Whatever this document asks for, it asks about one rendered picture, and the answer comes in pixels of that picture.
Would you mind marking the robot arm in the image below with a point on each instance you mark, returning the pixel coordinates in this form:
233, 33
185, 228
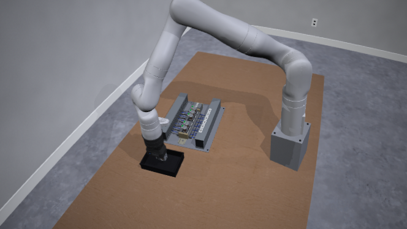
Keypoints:
236, 34

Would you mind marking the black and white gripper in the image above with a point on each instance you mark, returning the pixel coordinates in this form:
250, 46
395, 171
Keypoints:
154, 140

